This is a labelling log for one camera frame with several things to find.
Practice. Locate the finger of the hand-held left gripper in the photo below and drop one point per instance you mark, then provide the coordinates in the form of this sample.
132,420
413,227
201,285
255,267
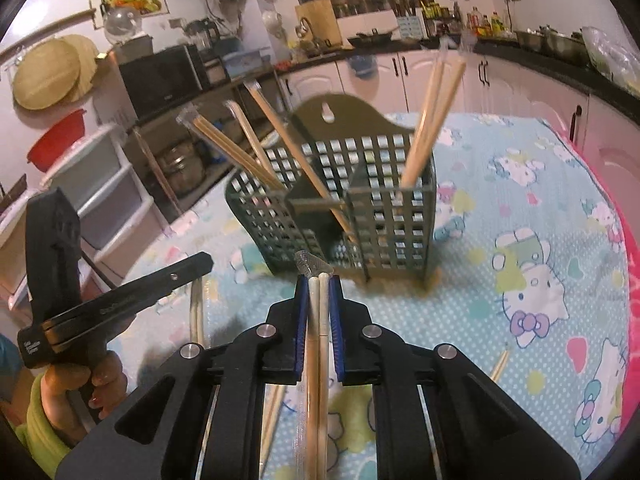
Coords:
150,290

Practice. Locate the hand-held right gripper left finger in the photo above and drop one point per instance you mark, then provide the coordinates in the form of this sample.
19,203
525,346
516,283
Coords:
301,330

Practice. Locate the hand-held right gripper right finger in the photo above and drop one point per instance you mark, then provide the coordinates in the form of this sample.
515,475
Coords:
337,335

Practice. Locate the green plastic utensil holder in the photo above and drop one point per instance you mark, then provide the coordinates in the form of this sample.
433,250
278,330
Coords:
390,220

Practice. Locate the person's left forearm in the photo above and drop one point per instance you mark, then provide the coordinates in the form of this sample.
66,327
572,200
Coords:
37,440

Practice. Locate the person's left hand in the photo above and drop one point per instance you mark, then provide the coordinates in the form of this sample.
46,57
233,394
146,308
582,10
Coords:
112,380

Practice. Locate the white plastic drawer unit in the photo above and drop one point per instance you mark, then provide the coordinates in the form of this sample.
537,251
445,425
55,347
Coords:
110,195

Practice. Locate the red plastic basin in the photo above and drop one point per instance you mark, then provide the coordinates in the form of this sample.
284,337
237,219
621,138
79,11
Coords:
57,142

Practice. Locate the metal cooking pot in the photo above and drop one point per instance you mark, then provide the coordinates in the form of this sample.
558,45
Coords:
180,167

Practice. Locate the round wooden board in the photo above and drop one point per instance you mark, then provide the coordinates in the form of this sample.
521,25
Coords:
45,72

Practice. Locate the black microwave oven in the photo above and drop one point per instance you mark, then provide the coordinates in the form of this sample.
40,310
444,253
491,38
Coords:
160,80

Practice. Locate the glass pot lid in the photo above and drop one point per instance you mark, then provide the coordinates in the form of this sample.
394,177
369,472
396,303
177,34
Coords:
122,25

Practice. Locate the blue plastic container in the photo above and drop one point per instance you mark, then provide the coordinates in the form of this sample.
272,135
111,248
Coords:
245,62

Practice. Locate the framed food picture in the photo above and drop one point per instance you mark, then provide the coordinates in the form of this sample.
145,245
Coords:
127,2

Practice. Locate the dark blender jug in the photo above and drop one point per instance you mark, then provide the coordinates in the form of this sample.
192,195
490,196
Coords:
202,35

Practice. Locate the pink cloth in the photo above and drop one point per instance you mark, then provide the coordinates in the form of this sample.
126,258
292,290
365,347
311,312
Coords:
627,270

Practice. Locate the black wok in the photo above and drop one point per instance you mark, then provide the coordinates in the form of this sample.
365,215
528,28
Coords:
372,37

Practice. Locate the wooden cutting board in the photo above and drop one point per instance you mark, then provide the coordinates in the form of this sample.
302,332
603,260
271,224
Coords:
317,22

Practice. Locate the pink kitchen cabinets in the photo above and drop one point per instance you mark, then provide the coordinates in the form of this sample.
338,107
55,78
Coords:
530,85

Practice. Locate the row of condiment bottles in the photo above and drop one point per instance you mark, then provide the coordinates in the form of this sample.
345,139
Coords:
482,22

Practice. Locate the metal basins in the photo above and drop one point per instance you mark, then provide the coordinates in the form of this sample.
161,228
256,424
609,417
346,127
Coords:
550,42

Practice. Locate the clear plastic bag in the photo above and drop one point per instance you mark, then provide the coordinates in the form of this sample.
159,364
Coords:
612,57

